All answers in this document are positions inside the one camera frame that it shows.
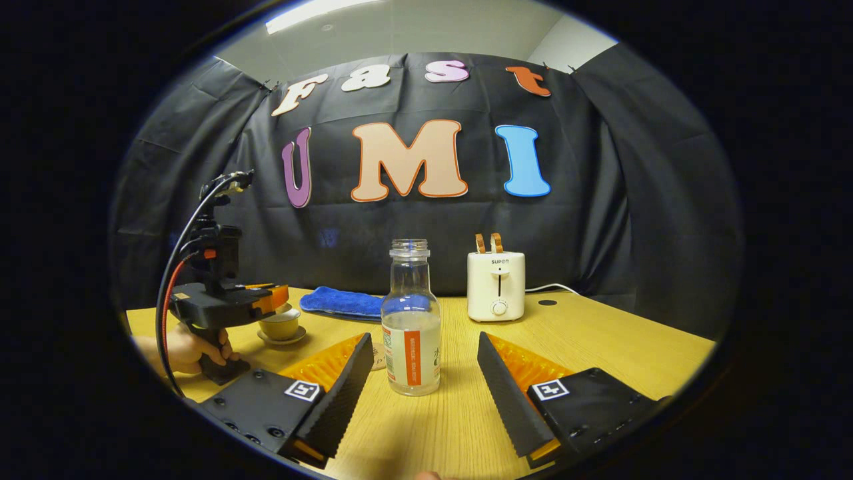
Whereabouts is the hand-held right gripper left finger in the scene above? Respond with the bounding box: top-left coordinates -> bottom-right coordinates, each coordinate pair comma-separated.
200,332 -> 375,469

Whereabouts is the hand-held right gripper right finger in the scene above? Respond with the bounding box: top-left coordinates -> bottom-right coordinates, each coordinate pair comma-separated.
477,331 -> 670,469

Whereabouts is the yellow ceramic teacup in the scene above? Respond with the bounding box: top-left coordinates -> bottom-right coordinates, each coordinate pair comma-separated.
259,312 -> 302,341

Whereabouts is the clear water bottle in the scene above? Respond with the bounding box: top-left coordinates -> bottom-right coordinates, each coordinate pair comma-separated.
381,239 -> 442,397

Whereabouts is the yellow ceramic saucer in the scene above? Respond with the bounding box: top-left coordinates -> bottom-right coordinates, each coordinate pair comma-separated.
257,325 -> 307,346

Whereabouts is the blue folded towel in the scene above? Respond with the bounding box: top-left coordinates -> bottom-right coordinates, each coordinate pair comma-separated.
299,286 -> 385,322

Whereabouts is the white toaster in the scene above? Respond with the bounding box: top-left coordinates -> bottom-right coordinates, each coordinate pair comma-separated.
466,251 -> 526,323

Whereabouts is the black backdrop cloth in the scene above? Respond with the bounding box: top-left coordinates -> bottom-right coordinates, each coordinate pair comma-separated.
110,43 -> 744,341

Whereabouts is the red gripper cable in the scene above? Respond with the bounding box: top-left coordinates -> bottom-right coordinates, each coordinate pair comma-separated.
162,257 -> 201,361

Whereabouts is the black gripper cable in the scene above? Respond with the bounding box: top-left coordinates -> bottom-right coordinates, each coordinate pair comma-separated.
155,172 -> 254,397

